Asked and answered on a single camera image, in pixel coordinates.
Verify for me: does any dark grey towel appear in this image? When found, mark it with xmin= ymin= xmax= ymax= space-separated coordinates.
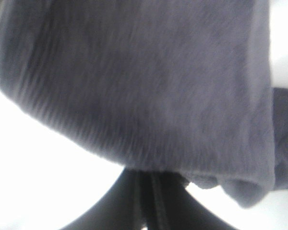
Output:
xmin=0 ymin=0 xmax=288 ymax=207

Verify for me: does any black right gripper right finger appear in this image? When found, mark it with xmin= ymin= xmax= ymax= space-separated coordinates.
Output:
xmin=146 ymin=172 xmax=235 ymax=230

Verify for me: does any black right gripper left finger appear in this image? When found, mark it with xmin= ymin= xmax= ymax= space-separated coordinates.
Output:
xmin=60 ymin=169 xmax=147 ymax=230

